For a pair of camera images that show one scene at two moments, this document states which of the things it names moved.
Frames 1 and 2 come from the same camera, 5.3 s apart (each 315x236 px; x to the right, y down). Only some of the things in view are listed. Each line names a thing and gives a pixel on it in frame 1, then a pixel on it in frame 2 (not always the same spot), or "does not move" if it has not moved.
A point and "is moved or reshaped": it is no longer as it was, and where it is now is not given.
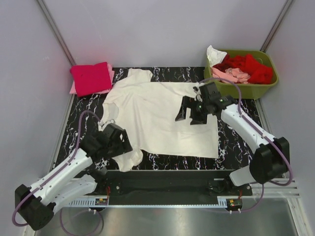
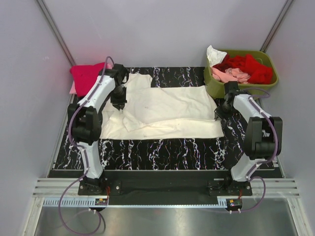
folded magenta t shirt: [90, 79] does not move
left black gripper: [124, 146] → [119, 103]
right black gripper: [188, 102] → [219, 113]
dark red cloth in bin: [226, 64] does not move
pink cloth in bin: [234, 74] does not move
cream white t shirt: [147, 110] is moved or reshaped
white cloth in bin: [214, 56] does not move
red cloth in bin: [259, 73] does not move
